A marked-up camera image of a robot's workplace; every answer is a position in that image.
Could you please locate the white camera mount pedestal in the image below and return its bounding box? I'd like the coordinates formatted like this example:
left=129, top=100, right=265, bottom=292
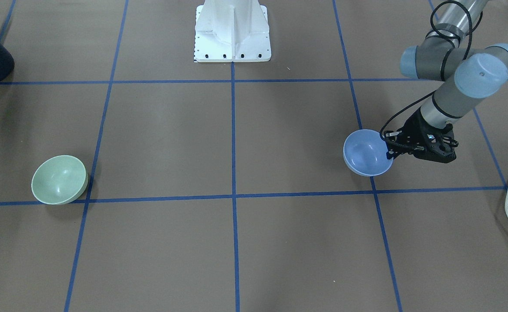
left=193, top=0, right=272, bottom=63

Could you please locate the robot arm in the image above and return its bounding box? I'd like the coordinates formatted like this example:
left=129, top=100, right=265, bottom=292
left=380, top=0, right=508, bottom=163

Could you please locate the green bowl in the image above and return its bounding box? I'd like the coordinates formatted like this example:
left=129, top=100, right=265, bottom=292
left=31, top=155, right=89, bottom=205

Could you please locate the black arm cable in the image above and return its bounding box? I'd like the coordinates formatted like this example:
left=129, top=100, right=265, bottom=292
left=379, top=0, right=483, bottom=143

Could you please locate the blue bowl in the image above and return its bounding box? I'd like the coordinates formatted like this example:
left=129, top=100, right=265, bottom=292
left=342, top=130, right=393, bottom=176

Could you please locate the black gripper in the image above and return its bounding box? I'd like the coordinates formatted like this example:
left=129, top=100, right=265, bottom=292
left=384, top=109, right=458, bottom=163

